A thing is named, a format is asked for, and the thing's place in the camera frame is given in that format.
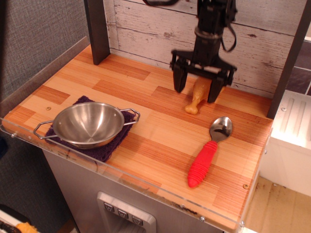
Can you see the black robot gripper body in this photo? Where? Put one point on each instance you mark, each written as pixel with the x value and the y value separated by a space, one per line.
pixel 204 60

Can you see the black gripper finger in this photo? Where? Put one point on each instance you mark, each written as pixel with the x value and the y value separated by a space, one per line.
pixel 215 89
pixel 179 76

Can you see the yellow plastic chicken leg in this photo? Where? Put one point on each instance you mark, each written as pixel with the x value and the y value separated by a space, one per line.
pixel 200 92

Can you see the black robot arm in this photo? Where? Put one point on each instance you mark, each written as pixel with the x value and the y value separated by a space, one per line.
pixel 213 30

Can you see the stainless steel kadai bowl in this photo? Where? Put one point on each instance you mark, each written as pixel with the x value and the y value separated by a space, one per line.
pixel 90 125

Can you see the purple cloth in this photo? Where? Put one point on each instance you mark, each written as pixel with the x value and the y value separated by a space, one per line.
pixel 102 153

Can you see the clear acrylic edge guard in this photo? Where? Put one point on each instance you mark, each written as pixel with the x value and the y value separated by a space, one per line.
pixel 155 157

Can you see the silver dispenser button panel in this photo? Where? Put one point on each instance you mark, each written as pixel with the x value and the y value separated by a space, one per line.
pixel 121 217

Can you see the orange object bottom left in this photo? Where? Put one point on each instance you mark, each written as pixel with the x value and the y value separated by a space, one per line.
pixel 26 228

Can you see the red handled metal spoon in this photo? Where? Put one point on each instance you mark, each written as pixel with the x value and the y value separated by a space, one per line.
pixel 220 130

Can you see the dark grey right post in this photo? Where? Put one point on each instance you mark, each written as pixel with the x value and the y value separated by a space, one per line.
pixel 291 60

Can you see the dark grey post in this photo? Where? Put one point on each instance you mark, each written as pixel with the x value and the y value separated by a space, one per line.
pixel 291 60
pixel 97 29

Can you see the dark grey left post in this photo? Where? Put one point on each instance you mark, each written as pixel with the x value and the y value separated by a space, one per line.
pixel 97 29

